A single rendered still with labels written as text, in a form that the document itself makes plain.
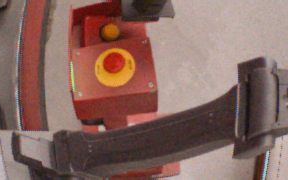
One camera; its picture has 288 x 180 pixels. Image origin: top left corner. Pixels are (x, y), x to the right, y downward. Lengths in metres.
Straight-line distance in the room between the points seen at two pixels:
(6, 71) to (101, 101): 0.27
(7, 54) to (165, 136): 0.74
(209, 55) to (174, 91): 0.15
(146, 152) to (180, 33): 1.59
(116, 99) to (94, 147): 0.63
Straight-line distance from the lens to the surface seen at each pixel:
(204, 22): 2.55
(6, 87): 1.58
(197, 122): 0.90
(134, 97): 1.66
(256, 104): 0.83
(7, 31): 1.64
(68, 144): 1.09
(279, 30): 2.61
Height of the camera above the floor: 2.34
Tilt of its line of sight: 71 degrees down
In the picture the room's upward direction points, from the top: 2 degrees counter-clockwise
